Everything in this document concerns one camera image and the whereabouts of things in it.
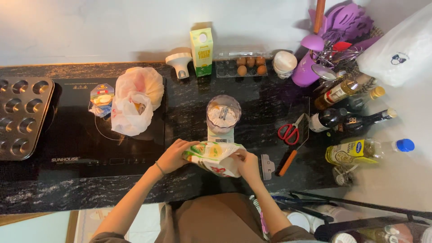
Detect amber oil bottle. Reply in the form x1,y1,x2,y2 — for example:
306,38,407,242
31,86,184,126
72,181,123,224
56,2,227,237
314,74,373,111

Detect black rack with jars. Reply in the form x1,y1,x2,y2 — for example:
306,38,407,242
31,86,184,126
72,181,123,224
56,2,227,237
250,191,432,243

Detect white chopper motor head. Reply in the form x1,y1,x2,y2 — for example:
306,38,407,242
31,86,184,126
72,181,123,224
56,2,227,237
165,52,193,80

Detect person's right hand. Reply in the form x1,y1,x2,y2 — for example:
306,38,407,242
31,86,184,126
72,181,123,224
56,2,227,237
230,149,262,185

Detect cooking oil bottle blue cap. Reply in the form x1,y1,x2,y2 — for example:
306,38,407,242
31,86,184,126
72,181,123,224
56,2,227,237
325,138,415,167

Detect white flour bag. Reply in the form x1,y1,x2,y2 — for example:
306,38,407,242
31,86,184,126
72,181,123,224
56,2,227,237
182,141,248,178

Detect small glass jar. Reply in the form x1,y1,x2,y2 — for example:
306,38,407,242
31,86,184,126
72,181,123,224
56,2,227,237
332,165,359,187

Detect orange handled knife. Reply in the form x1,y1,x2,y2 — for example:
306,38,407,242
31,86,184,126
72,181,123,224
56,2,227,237
277,113,310,177

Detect cheese packet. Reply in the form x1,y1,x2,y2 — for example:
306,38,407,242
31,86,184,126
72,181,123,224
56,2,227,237
88,83,115,118

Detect dark bottle with cream cap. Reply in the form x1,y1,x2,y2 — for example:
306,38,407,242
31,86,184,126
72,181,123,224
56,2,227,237
334,108,398,135

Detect metal bag clip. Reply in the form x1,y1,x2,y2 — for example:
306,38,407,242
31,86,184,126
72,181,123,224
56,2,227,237
261,154,276,181

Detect clear egg carton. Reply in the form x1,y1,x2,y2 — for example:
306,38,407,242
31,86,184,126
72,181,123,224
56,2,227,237
215,51,273,78

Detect red handled scissors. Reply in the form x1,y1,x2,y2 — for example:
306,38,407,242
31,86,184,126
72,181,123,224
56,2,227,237
277,113,306,146

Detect white kitchen scale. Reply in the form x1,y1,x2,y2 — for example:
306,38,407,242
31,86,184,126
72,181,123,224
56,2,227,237
207,128,235,144

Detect metal muffin tray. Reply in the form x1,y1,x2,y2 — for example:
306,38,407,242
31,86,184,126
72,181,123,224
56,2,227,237
0,77,55,161

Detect dark sauce bottle white label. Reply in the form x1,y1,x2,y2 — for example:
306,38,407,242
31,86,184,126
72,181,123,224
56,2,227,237
309,108,348,133

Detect green milk carton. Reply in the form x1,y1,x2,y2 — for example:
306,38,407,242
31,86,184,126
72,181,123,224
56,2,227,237
190,28,214,77

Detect clear cutting board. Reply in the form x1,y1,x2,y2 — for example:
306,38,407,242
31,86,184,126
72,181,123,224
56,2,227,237
270,97,310,149

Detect purple utensil holder with utensils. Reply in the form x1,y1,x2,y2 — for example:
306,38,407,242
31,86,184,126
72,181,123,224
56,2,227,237
292,0,383,88

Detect large white plastic bag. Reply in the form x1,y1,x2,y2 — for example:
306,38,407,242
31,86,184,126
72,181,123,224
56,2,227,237
356,3,432,88

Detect person's left hand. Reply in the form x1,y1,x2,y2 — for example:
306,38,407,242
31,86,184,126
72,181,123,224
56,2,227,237
156,138,200,175

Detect person's brown clothing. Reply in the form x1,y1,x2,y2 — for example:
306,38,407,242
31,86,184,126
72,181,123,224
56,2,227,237
89,192,316,243

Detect black induction cooktop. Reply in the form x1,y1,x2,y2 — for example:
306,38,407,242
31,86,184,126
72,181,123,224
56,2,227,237
37,78,167,183

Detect clear chopper bowl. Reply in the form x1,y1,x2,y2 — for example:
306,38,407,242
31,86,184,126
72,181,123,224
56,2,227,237
206,95,242,134

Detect dark bottle with gold cap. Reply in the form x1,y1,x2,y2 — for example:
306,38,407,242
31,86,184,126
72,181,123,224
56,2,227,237
337,86,386,113

